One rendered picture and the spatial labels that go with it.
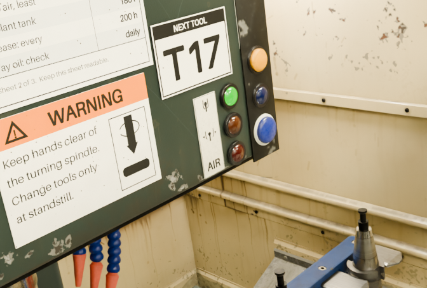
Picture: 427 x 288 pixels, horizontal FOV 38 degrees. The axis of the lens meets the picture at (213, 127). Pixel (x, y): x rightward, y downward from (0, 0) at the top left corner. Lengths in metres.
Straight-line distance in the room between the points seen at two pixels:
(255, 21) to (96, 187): 0.25
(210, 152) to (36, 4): 0.24
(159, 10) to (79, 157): 0.15
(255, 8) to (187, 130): 0.15
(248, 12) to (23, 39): 0.26
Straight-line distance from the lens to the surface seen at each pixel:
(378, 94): 1.45
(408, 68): 1.39
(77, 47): 0.52
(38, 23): 0.50
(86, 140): 0.53
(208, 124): 0.62
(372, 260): 1.08
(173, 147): 0.60
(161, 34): 0.57
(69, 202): 0.54
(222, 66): 0.63
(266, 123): 0.68
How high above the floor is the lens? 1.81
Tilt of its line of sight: 18 degrees down
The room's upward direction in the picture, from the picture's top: 8 degrees counter-clockwise
